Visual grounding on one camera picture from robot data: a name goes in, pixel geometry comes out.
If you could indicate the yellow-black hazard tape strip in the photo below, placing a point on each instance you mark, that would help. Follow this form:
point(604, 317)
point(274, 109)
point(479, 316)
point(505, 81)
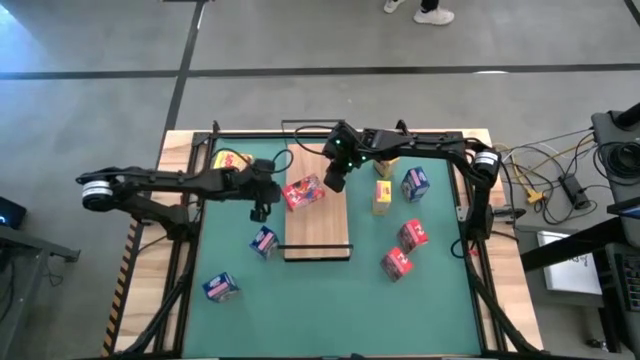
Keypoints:
point(119, 295)

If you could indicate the white laptop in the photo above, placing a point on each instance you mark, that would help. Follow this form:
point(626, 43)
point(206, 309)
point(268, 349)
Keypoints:
point(570, 275)

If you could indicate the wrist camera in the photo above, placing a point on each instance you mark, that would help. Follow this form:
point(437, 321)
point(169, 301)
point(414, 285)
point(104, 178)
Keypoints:
point(259, 215)
point(335, 182)

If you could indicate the blue Frosted Flakes cereal box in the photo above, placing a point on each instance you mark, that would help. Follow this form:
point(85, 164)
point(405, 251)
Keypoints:
point(264, 242)
point(220, 287)
point(415, 185)

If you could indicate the black metal beam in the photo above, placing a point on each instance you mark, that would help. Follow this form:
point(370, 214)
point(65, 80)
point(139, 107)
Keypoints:
point(575, 245)

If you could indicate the black frame clamp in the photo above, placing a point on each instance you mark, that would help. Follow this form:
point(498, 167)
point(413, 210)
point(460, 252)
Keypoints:
point(216, 127)
point(401, 127)

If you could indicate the green table mat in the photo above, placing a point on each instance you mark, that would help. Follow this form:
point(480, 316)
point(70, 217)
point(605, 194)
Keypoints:
point(325, 310)

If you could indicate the yellow Corn Pops cereal box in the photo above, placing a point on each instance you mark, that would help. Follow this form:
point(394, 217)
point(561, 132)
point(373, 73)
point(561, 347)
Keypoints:
point(386, 169)
point(382, 200)
point(227, 160)

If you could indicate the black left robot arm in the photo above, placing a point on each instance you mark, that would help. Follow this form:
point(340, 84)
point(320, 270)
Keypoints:
point(150, 179)

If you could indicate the person's leg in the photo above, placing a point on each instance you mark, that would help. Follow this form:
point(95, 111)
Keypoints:
point(430, 4)

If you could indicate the grey metal desk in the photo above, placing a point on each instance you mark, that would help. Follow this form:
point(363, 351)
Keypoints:
point(25, 245)

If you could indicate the wooden shelf with black frame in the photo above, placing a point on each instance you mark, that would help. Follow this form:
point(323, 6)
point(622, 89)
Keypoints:
point(317, 225)

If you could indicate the red Froot Loops cereal box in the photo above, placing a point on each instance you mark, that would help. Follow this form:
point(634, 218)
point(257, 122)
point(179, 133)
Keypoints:
point(396, 264)
point(412, 235)
point(303, 192)

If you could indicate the laptop with blue screen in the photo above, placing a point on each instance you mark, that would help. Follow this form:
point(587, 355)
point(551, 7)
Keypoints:
point(627, 210)

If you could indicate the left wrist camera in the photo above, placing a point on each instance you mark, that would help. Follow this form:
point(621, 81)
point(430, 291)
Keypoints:
point(259, 215)

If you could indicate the silver corner bracket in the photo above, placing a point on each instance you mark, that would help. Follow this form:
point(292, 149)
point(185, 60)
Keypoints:
point(462, 214)

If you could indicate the black keyboard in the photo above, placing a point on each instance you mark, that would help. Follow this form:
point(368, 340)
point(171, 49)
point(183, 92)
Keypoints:
point(631, 282)

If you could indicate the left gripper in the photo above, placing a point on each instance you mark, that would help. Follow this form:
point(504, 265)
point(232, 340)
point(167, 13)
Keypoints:
point(265, 191)

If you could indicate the black electronic device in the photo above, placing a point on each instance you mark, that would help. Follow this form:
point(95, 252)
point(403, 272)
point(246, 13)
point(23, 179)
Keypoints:
point(10, 215)

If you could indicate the grey equipment stand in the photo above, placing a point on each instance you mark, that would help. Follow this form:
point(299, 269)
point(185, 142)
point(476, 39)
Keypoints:
point(602, 131)

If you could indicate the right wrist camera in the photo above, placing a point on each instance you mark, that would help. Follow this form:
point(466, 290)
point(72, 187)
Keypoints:
point(335, 182)

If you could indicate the person's foot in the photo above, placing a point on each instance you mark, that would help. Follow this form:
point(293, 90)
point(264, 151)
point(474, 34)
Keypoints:
point(434, 16)
point(392, 5)

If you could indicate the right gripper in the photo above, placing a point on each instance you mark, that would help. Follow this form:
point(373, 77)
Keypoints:
point(345, 150)

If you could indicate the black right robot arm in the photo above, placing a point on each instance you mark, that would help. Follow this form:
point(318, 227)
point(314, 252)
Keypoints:
point(430, 145)

